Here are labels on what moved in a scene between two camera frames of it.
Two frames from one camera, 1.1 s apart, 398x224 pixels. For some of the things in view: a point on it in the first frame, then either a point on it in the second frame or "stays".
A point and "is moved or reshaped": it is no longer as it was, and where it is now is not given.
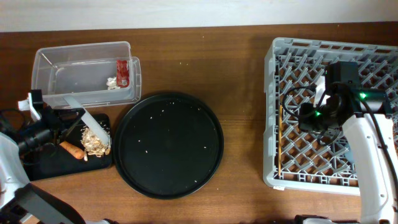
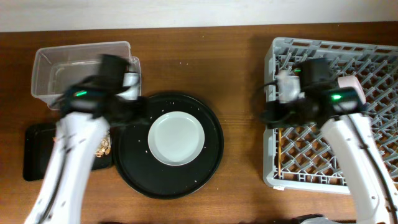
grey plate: [74, 137] is moved or reshaped
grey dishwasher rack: [296, 159] stays
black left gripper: [53, 119] to [134, 122]
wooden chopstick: [280, 140] stays
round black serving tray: [168, 145] stays
